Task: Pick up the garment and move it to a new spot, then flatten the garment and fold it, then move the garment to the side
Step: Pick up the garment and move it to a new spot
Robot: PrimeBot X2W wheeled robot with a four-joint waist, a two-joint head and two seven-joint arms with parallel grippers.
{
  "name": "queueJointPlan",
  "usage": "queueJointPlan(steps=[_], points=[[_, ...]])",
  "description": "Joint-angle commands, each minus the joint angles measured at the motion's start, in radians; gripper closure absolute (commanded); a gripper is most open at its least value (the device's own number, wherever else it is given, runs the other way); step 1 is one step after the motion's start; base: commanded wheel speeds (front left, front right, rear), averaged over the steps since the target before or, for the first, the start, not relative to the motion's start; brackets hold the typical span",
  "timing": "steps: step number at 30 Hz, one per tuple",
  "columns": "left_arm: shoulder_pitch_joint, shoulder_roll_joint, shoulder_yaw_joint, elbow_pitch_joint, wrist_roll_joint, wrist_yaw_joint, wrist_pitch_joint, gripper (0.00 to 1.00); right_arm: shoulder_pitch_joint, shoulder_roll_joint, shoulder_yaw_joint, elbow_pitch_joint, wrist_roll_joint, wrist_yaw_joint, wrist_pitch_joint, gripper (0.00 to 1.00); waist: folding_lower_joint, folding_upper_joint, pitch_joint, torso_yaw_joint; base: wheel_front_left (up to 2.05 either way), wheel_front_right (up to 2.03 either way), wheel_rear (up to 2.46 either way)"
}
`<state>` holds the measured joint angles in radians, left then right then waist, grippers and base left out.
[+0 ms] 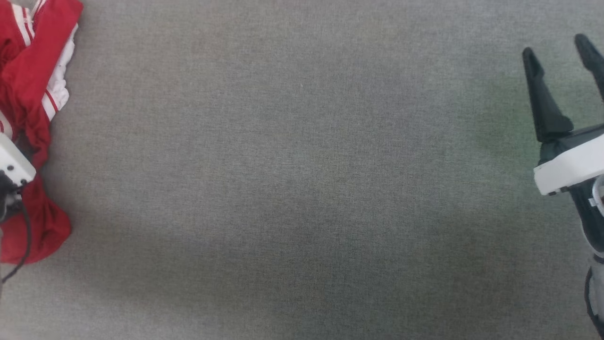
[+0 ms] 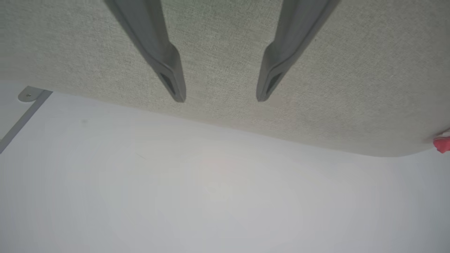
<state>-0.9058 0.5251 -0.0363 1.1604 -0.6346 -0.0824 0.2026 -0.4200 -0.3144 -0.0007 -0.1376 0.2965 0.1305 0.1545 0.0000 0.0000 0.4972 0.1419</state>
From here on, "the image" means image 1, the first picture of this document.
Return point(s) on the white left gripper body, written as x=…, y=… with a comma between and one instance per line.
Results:
x=12, y=163

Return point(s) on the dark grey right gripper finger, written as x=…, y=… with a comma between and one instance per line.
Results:
x=593, y=54
x=545, y=108

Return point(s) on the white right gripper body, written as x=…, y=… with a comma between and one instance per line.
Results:
x=571, y=165

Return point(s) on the red Bulls basketball jersey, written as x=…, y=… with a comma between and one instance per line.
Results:
x=33, y=61

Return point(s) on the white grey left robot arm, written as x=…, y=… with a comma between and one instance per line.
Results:
x=5, y=198

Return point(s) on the grey fabric sofa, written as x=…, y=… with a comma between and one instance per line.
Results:
x=302, y=189

